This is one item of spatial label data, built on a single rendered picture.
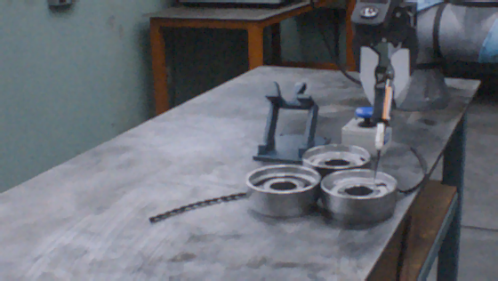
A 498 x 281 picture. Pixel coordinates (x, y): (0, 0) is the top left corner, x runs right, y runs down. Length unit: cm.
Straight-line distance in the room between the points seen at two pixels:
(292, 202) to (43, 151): 206
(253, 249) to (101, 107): 237
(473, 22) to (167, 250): 78
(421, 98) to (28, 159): 181
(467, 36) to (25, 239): 89
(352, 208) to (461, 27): 59
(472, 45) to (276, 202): 62
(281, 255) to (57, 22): 219
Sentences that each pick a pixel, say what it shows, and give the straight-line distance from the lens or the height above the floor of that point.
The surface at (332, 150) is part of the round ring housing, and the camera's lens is 110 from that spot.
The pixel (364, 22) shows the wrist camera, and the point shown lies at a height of 106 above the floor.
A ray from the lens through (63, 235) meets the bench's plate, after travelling 95.
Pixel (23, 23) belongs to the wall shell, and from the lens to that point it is 277.
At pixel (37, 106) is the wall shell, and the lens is 285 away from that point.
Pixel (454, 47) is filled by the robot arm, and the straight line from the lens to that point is 140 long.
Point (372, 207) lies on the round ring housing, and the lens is 91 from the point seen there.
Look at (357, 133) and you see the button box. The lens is 116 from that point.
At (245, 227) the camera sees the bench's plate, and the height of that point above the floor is 80.
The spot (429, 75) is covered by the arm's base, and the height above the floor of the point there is 87.
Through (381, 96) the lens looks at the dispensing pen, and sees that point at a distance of 99.
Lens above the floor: 119
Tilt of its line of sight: 15 degrees down
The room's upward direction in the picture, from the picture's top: 1 degrees counter-clockwise
